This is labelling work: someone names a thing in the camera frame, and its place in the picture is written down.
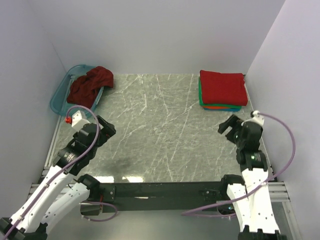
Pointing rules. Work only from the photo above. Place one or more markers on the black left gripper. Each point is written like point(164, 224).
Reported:
point(106, 131)

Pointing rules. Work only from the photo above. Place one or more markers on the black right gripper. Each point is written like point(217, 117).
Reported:
point(233, 121)

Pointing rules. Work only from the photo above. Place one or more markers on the bright red t shirt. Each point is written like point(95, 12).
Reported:
point(223, 88)

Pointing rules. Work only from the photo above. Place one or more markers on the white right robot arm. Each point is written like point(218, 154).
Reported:
point(250, 191)

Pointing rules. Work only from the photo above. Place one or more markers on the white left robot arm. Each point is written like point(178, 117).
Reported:
point(45, 208)

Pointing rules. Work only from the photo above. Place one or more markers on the orange folded t shirt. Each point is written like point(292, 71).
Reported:
point(217, 107)

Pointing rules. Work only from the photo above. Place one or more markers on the green folded t shirt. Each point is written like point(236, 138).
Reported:
point(201, 103)

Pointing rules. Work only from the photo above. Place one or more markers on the blue transparent plastic bin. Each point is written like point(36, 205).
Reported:
point(58, 102)

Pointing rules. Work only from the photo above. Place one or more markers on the dark red t shirt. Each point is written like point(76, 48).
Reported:
point(84, 90)

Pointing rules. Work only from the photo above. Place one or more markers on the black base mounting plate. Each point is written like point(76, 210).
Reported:
point(144, 196)

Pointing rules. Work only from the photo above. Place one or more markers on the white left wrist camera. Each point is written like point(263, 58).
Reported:
point(77, 121)

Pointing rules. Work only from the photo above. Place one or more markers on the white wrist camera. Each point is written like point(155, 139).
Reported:
point(255, 117)
point(77, 121)

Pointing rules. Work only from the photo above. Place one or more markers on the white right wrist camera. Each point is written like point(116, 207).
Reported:
point(255, 117)

